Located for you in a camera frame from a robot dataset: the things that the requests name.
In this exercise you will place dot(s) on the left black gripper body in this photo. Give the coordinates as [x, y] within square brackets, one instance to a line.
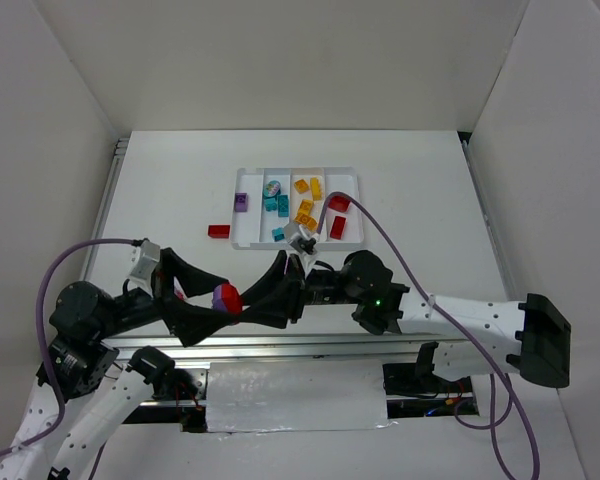
[161, 293]

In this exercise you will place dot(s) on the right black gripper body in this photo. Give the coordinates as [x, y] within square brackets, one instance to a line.
[296, 288]

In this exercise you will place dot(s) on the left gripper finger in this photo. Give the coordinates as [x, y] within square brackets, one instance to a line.
[193, 281]
[193, 324]

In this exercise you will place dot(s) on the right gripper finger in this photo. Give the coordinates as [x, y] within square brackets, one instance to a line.
[282, 273]
[273, 311]

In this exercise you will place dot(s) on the purple and red lego stack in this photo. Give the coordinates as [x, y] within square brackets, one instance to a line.
[226, 298]

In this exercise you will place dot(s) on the yellow butterfly lego brick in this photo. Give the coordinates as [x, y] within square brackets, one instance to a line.
[308, 221]

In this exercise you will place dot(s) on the purple square lego brick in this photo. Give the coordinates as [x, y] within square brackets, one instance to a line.
[241, 202]

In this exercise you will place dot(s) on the yellow square lego brick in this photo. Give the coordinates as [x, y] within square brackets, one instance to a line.
[301, 186]

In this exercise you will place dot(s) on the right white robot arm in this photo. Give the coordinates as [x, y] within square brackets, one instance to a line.
[531, 338]

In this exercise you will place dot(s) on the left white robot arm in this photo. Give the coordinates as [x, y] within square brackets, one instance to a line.
[60, 432]

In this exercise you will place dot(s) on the red rectangular lego brick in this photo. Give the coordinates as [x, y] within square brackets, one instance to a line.
[218, 231]

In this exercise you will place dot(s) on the white divided sorting tray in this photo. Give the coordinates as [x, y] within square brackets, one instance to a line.
[252, 230]

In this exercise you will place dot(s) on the white foam board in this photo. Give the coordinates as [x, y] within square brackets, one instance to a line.
[296, 396]

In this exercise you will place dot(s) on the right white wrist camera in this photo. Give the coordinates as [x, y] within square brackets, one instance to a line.
[300, 238]

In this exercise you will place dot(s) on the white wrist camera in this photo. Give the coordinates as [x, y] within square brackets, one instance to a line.
[145, 259]
[300, 238]

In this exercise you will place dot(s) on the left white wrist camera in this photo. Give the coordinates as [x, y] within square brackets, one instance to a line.
[145, 259]

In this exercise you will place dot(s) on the aluminium frame rail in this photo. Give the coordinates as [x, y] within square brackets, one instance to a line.
[281, 347]

